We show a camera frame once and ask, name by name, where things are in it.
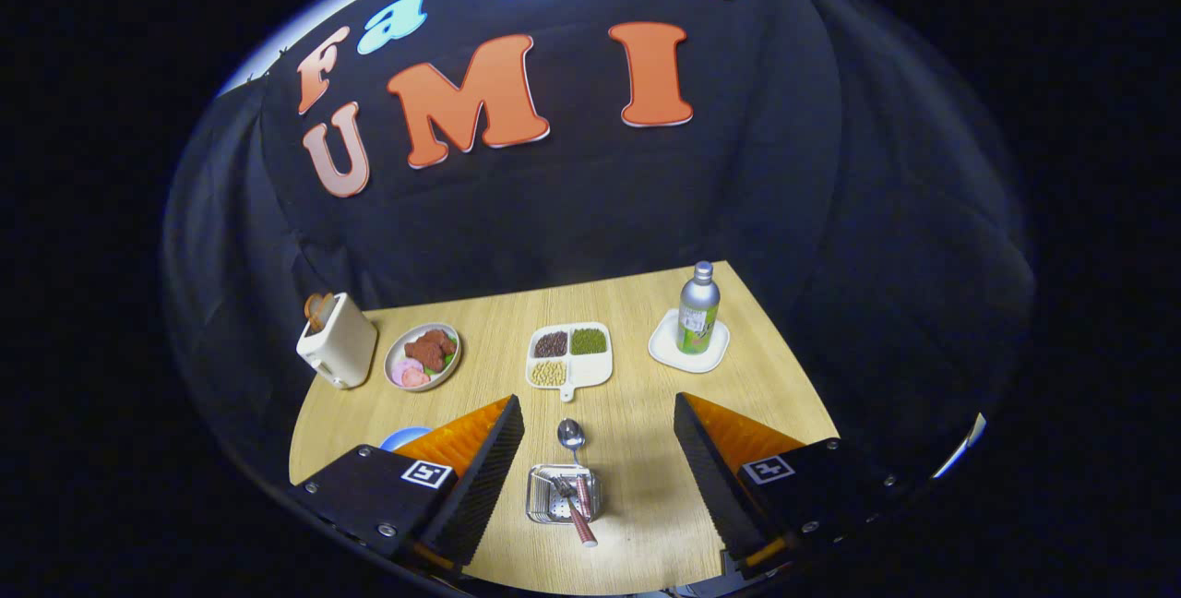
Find white square coaster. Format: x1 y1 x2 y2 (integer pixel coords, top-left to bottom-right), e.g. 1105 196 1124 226
648 309 731 374

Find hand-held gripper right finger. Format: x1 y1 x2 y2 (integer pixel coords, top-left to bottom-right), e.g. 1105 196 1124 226
674 392 925 573

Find spoon with striped handle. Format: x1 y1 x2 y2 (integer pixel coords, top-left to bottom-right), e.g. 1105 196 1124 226
557 419 593 516

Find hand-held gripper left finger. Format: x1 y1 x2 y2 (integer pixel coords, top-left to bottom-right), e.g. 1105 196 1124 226
284 395 525 573

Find metal mesh cutlery basket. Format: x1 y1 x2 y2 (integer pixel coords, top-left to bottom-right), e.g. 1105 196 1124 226
526 464 603 525

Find blue round plate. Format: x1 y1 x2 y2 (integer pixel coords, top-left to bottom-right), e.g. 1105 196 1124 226
380 426 433 453

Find fork with striped handle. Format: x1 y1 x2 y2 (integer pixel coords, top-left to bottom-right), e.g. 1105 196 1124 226
540 472 599 549

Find beige round food plate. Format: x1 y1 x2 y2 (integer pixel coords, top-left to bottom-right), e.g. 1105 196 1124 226
384 323 462 393

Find white toaster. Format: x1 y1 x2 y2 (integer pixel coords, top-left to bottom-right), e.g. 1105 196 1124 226
296 293 378 390

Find white divided tray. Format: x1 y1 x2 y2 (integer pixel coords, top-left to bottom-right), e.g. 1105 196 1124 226
526 322 614 402

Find red-brown meat pieces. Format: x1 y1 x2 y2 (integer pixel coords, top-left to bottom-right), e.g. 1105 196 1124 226
404 329 456 372

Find silver bottle green label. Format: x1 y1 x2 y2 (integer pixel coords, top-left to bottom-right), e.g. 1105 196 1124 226
676 261 722 356

